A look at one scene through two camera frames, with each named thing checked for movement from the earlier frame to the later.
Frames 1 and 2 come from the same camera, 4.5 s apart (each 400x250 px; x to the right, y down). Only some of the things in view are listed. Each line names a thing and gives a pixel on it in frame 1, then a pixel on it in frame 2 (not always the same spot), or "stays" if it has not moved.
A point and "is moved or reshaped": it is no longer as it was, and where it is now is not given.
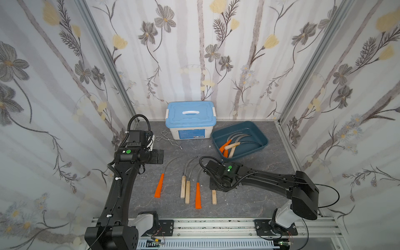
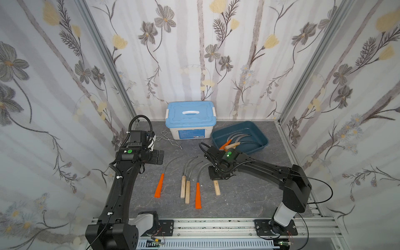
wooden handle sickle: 232,145 stays
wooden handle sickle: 214,197 is moved or reshaped
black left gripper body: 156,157 stays
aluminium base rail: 323,233 stays
